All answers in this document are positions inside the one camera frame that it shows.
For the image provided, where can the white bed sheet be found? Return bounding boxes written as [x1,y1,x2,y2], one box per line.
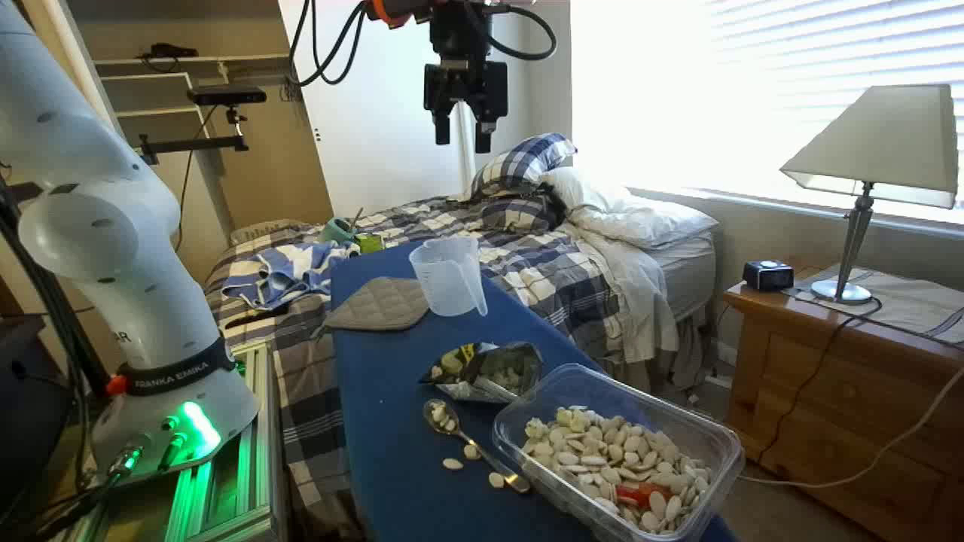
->
[563,223,683,371]

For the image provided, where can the grey quilted pot placemat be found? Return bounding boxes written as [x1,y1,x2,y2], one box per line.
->
[320,275,433,333]

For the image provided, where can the clear plastic measuring jug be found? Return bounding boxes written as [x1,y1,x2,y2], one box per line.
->
[402,232,494,322]

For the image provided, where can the clear container of seeds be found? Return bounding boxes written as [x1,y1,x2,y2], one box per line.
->
[487,359,750,542]

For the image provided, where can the black lamp cord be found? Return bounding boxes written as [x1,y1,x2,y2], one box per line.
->
[750,297,888,474]

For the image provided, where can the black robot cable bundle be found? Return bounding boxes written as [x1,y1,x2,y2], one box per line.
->
[286,0,560,91]

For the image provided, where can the wooden shelf unit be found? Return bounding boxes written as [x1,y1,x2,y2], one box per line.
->
[59,0,333,234]

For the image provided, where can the wooden nightstand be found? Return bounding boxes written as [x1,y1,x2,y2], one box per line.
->
[723,262,964,542]

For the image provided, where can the orange cable strap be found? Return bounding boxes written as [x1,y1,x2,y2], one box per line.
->
[361,0,414,29]

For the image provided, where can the grey mat on nightstand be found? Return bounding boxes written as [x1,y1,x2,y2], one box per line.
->
[793,262,964,349]

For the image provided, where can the small black alarm clock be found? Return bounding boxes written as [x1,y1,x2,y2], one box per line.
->
[742,254,798,296]

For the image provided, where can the red item among seeds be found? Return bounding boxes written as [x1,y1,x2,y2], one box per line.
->
[611,480,671,510]

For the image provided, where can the blue white crumpled cloth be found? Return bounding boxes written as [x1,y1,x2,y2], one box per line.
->
[220,237,348,314]

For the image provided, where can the black camera on stand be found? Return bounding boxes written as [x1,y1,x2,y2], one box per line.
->
[134,85,272,163]

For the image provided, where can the white pillow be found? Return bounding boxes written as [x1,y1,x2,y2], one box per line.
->
[543,163,719,251]

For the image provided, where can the white window blinds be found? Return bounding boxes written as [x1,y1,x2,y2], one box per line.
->
[568,0,964,228]

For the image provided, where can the open foil snack bag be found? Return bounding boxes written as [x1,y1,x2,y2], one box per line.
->
[424,337,546,405]

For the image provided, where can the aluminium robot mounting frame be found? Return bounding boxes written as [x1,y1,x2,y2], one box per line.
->
[57,337,289,542]

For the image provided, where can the blue ironing board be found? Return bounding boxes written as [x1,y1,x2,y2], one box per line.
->
[325,237,742,542]

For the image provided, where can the table lamp with beige shade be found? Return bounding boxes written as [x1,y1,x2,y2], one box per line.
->
[776,80,961,307]

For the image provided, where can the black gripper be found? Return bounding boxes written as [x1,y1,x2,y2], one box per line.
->
[420,61,513,157]

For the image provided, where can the bed with plaid cover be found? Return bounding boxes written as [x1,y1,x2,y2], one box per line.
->
[201,193,723,530]

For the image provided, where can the blue plaid pillow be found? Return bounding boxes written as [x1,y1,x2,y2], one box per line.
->
[470,130,578,205]

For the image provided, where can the green item on bed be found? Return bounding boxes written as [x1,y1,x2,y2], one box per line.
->
[322,212,389,254]

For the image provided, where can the white power cord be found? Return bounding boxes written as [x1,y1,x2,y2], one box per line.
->
[745,363,964,495]

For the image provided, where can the metal spoon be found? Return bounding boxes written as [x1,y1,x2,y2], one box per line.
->
[417,395,534,495]

